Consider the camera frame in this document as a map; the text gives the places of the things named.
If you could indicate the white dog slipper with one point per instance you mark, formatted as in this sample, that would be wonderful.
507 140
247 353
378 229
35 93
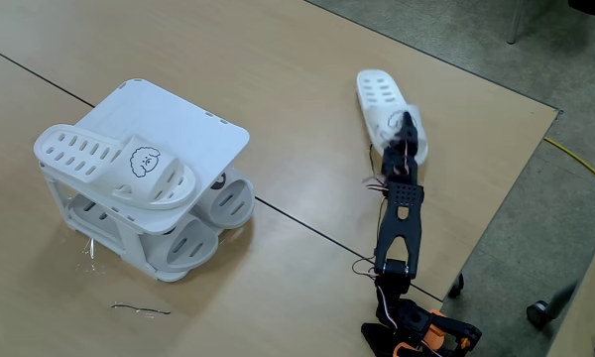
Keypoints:
109 158
379 94

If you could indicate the grey bear slipper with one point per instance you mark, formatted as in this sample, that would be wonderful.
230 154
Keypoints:
230 203
188 245

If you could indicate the white plastic two-tier shoe rack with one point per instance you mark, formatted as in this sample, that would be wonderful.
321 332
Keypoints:
188 124

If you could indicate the black table caster wheel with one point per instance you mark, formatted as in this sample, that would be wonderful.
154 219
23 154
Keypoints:
456 286

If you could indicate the metal chair leg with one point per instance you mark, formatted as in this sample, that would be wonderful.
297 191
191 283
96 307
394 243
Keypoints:
515 22

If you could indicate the grey chair base leg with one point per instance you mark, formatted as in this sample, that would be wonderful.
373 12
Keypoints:
562 297

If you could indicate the dark chair seat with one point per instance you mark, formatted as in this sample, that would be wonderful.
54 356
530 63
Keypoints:
592 7

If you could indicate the clear tape strip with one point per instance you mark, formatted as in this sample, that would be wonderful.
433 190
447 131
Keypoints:
139 310

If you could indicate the clear tape scrap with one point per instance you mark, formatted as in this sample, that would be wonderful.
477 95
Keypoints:
90 250

